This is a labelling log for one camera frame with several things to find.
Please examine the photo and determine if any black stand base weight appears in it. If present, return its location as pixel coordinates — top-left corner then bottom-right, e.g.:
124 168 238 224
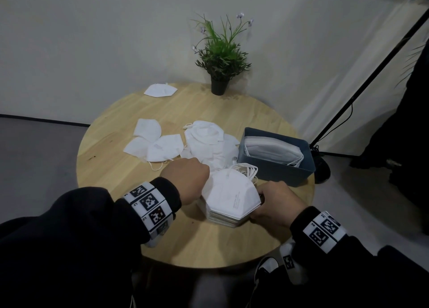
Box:
310 145 331 185

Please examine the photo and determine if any black cable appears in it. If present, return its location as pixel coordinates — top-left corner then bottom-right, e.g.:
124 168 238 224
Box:
312 104 354 148

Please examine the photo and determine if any stack of white masks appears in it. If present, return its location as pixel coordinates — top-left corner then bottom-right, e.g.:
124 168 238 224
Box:
197 163 262 229

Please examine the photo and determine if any white folded respirator mask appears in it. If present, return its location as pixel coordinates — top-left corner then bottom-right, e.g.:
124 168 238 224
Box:
146 134 184 172
133 118 162 142
123 136 149 160
144 83 178 98

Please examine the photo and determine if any white marker wristband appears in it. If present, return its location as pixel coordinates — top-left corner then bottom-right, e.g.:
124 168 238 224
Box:
302 211 348 254
123 181 176 248

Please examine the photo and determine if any person's left hand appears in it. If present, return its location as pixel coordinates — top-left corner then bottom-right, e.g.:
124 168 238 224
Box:
160 157 210 206

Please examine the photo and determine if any loose pile of white masks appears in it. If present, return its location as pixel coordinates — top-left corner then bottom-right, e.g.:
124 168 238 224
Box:
180 120 240 171

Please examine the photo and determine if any person's right forearm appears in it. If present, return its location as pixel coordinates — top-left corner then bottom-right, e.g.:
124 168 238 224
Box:
290 206 429 308

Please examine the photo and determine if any bundle of white masks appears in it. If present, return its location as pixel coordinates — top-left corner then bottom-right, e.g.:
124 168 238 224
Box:
244 136 305 167

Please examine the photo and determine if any black stand pole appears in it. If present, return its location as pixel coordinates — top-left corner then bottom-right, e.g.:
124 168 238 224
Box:
309 17 429 148

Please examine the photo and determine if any person's left forearm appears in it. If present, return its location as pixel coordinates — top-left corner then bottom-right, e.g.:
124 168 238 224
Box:
0 177 182 308

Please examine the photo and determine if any green potted plant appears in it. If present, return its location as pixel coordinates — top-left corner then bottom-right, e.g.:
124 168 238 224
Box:
192 12 254 96

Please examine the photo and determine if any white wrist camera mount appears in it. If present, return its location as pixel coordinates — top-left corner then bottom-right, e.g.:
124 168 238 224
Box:
254 241 307 286

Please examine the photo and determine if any blue plastic box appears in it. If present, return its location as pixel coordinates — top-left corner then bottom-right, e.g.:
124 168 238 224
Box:
237 127 316 188

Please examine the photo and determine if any person's right hand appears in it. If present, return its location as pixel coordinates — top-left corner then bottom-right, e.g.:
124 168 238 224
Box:
250 181 308 229

